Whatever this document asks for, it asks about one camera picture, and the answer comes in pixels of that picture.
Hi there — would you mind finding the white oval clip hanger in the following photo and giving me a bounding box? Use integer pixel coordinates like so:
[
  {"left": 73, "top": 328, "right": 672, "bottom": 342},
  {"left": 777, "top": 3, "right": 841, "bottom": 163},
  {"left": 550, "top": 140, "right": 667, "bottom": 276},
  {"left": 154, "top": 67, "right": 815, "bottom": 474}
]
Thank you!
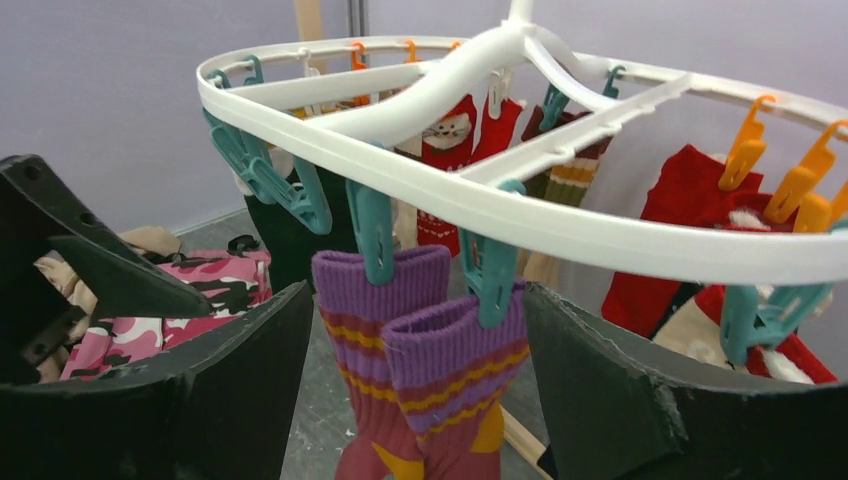
[{"left": 196, "top": 1, "right": 847, "bottom": 285}]

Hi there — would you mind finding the purple maroon striped sock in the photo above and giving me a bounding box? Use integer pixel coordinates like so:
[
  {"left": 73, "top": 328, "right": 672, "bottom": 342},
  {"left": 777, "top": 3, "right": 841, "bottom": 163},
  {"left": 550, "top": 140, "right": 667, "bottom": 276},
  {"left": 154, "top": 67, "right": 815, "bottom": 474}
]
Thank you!
[{"left": 312, "top": 245, "right": 451, "bottom": 479}]

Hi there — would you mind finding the brown striped sock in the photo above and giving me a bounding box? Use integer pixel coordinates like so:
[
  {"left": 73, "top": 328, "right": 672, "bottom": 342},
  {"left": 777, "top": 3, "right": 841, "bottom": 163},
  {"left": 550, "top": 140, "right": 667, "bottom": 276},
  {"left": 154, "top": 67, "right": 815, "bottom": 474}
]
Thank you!
[{"left": 521, "top": 106, "right": 613, "bottom": 207}]

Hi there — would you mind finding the wooden hanger stand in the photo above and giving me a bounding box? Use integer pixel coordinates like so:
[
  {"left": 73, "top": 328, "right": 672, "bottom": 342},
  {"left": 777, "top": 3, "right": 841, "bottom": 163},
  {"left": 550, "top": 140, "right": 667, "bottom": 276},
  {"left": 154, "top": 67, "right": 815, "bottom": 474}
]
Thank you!
[{"left": 293, "top": 0, "right": 551, "bottom": 480}]

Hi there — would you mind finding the red santa sock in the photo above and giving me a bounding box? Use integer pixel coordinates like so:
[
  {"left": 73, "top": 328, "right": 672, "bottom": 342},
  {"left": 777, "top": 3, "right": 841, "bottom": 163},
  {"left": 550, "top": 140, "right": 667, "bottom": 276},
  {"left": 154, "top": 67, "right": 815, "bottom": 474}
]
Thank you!
[
  {"left": 601, "top": 144, "right": 766, "bottom": 339},
  {"left": 694, "top": 192, "right": 839, "bottom": 386}
]

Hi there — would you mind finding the navy santa hat sock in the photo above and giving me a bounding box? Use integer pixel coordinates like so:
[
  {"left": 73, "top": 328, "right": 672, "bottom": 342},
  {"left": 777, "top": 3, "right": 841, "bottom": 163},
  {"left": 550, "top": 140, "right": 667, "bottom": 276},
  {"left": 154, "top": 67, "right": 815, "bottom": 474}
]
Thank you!
[{"left": 651, "top": 283, "right": 737, "bottom": 370}]

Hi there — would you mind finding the dark green sock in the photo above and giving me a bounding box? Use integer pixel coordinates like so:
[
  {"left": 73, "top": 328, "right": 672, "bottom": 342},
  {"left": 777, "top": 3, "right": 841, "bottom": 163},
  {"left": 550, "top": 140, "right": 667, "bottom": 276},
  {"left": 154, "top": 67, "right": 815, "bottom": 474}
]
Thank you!
[{"left": 244, "top": 168, "right": 358, "bottom": 293}]

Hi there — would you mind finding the teal clothes clip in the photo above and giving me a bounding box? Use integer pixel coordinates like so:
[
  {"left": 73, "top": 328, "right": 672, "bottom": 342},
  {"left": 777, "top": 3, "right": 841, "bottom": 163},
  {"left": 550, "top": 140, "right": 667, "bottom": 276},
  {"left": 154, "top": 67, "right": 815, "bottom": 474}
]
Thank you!
[
  {"left": 346, "top": 179, "right": 394, "bottom": 286},
  {"left": 458, "top": 180, "right": 528, "bottom": 331}
]

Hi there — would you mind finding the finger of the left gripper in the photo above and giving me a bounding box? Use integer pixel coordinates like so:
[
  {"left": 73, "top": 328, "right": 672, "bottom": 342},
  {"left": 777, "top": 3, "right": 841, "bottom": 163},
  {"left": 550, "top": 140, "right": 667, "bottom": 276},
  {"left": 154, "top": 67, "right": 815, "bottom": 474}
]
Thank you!
[{"left": 0, "top": 154, "right": 213, "bottom": 386}]

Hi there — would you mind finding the pink camouflage cloth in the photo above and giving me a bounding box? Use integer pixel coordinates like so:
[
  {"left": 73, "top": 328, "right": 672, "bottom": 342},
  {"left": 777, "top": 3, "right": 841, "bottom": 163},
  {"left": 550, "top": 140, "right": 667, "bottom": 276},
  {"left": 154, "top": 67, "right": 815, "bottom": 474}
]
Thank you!
[{"left": 60, "top": 250, "right": 272, "bottom": 380}]

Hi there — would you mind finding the beige cloth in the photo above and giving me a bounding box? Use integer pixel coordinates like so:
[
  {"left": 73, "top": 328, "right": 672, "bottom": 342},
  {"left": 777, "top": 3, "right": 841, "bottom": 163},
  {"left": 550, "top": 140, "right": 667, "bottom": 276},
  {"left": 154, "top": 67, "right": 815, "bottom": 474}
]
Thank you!
[{"left": 35, "top": 226, "right": 182, "bottom": 383}]

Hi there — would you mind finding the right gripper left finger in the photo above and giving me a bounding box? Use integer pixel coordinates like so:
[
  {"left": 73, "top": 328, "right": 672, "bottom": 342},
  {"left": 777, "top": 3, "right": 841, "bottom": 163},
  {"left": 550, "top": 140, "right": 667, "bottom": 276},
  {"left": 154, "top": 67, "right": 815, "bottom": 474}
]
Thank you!
[{"left": 1, "top": 282, "right": 314, "bottom": 479}]

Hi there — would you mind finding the red patterned christmas sock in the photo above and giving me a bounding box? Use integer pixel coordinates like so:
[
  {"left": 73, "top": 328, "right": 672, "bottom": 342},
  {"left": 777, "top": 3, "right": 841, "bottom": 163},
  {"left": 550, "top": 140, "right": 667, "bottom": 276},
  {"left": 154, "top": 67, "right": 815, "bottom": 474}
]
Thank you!
[{"left": 395, "top": 94, "right": 526, "bottom": 256}]

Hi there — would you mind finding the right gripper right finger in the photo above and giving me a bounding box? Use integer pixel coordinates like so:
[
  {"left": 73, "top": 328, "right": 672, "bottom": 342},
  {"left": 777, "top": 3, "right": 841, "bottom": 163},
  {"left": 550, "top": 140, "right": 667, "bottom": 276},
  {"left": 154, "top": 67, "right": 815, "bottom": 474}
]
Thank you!
[{"left": 524, "top": 284, "right": 847, "bottom": 479}]

